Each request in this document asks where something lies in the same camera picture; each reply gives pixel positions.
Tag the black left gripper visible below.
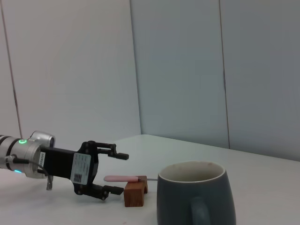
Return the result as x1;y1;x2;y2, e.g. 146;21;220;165
39;140;130;202

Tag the pink handled metal spoon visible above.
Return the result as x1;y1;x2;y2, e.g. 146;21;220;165
104;175;159;183

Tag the grey ceramic cup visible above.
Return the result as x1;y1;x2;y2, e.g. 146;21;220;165
156;160;237;225

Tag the notched wooden block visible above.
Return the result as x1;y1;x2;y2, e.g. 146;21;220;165
123;175;148;208

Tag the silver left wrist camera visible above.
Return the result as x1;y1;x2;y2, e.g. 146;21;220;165
30;130;56;148

